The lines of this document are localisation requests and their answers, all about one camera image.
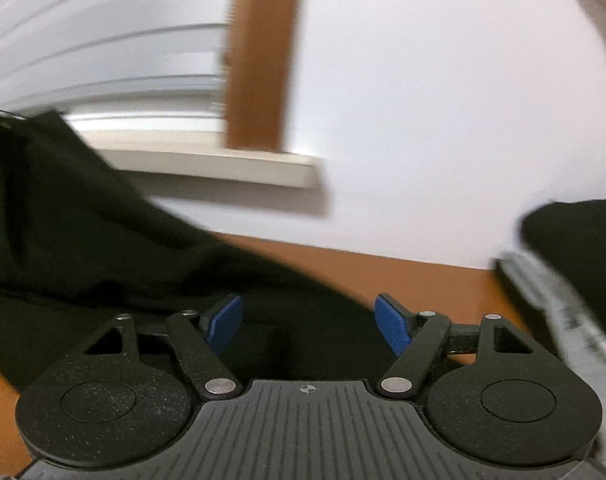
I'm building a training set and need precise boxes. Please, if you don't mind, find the grey window blind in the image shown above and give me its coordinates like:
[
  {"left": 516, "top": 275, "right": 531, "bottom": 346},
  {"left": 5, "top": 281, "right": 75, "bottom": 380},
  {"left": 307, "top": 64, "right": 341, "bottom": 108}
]
[{"left": 0, "top": 0, "right": 234, "bottom": 111}]

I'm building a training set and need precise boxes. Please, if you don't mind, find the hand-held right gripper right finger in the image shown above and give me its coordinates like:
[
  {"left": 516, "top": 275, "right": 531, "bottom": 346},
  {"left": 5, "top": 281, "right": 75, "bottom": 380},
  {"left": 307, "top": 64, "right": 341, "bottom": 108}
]
[{"left": 374, "top": 294, "right": 536, "bottom": 402}]

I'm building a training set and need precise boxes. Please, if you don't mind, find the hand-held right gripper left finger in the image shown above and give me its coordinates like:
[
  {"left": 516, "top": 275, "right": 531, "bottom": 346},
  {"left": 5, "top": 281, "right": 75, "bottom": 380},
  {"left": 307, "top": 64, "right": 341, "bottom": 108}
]
[{"left": 83, "top": 294, "right": 244, "bottom": 402}]

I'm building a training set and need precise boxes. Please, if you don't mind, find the black garment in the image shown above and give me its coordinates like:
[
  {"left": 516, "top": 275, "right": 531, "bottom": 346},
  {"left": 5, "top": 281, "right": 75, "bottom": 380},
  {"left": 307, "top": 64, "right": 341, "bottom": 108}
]
[{"left": 0, "top": 110, "right": 401, "bottom": 396}]

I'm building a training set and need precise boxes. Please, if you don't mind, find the dark folded cloth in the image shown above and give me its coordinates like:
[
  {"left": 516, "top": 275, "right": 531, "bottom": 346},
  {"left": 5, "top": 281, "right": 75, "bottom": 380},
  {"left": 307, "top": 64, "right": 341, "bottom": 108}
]
[{"left": 520, "top": 200, "right": 606, "bottom": 356}]

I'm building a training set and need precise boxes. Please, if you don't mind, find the wooden window frame post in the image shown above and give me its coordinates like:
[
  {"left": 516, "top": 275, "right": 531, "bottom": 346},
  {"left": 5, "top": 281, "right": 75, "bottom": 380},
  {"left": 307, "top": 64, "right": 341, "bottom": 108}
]
[{"left": 224, "top": 0, "right": 304, "bottom": 152}]

